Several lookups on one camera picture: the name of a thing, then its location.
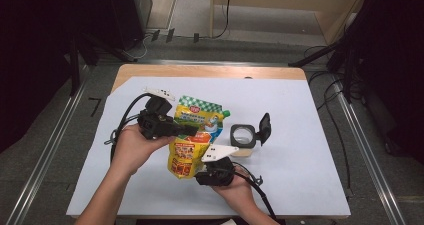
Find black floor cables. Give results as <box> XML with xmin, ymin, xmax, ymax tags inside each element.
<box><xmin>303</xmin><ymin>44</ymin><xmax>355</xmax><ymax>194</ymax></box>

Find white paper sheet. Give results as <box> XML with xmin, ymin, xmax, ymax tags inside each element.
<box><xmin>65</xmin><ymin>76</ymin><xmax>352</xmax><ymax>218</ymax></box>

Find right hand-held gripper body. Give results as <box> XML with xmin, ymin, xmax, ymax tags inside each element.
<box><xmin>200</xmin><ymin>144</ymin><xmax>240</xmax><ymax>187</ymax></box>

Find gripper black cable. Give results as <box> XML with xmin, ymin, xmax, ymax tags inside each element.
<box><xmin>233</xmin><ymin>161</ymin><xmax>278</xmax><ymax>221</ymax></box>
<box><xmin>104</xmin><ymin>93</ymin><xmax>152</xmax><ymax>163</ymax></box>

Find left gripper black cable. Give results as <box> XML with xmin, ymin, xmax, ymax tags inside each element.
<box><xmin>104</xmin><ymin>93</ymin><xmax>152</xmax><ymax>163</ymax></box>

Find white floor cable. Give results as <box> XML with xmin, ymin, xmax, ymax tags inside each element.
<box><xmin>132</xmin><ymin>34</ymin><xmax>150</xmax><ymax>60</ymax></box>

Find metal floor rail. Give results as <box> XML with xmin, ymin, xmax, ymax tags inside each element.
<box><xmin>333</xmin><ymin>81</ymin><xmax>407</xmax><ymax>225</ymax></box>
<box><xmin>5</xmin><ymin>64</ymin><xmax>88</xmax><ymax>225</ymax></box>

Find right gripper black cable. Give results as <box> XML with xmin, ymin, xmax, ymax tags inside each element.
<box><xmin>233</xmin><ymin>161</ymin><xmax>278</xmax><ymax>221</ymax></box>

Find yellow spouted refill pouch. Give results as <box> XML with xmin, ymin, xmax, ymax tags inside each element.
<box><xmin>167</xmin><ymin>95</ymin><xmax>232</xmax><ymax>180</ymax></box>

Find person's right hand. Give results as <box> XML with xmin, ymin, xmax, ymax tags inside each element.
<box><xmin>213</xmin><ymin>174</ymin><xmax>259</xmax><ymax>217</ymax></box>

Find person's left hand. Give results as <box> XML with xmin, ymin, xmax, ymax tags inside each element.
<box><xmin>110</xmin><ymin>123</ymin><xmax>175</xmax><ymax>177</ymax></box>

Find clear jar with black lid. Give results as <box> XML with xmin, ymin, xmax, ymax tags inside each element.
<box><xmin>229</xmin><ymin>112</ymin><xmax>272</xmax><ymax>158</ymax></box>

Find light wooden platform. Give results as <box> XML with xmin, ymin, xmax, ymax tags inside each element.
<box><xmin>209</xmin><ymin>0</ymin><xmax>369</xmax><ymax>46</ymax></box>

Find dark cabinet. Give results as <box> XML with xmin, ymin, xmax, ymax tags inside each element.
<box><xmin>106</xmin><ymin>0</ymin><xmax>154</xmax><ymax>51</ymax></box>

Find hanging black cable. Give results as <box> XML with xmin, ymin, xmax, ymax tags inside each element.
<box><xmin>213</xmin><ymin>0</ymin><xmax>233</xmax><ymax>40</ymax></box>

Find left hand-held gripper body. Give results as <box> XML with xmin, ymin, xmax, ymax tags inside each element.
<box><xmin>138</xmin><ymin>86</ymin><xmax>178</xmax><ymax>141</ymax></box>

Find black stand legs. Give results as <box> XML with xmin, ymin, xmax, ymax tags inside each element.
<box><xmin>68</xmin><ymin>31</ymin><xmax>138</xmax><ymax>98</ymax></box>
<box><xmin>288</xmin><ymin>34</ymin><xmax>371</xmax><ymax>104</ymax></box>

